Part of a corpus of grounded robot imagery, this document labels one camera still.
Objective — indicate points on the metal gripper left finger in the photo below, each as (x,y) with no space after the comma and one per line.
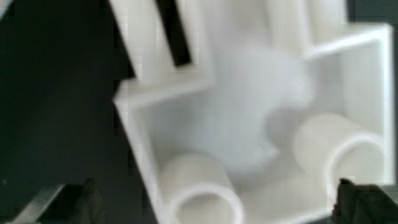
(66,204)

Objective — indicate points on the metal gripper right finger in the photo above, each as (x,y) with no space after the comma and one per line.
(365,205)

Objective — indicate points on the white chair seat tray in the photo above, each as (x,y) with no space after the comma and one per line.
(263,123)

